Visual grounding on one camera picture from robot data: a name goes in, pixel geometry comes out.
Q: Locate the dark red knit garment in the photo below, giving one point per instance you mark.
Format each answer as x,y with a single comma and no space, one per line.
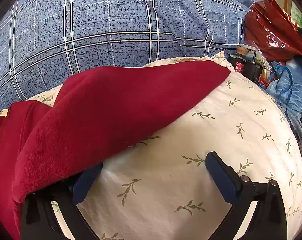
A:
103,110

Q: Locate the red plastic bag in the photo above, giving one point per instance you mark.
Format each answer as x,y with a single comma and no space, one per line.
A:
266,30

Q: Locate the black jar with red label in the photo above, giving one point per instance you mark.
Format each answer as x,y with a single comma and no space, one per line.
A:
237,65

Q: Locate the cream leaf print pillow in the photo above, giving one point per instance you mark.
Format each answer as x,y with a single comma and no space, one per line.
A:
216,135

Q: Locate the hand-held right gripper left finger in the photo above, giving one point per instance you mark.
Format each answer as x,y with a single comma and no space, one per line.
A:
84,183

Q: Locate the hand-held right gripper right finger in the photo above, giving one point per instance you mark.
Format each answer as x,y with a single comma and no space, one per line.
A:
222,177

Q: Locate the blue plaid blanket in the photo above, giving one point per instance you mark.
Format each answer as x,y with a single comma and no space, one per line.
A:
103,25

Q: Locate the blue plastic bag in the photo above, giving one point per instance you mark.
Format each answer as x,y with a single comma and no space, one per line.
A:
288,85

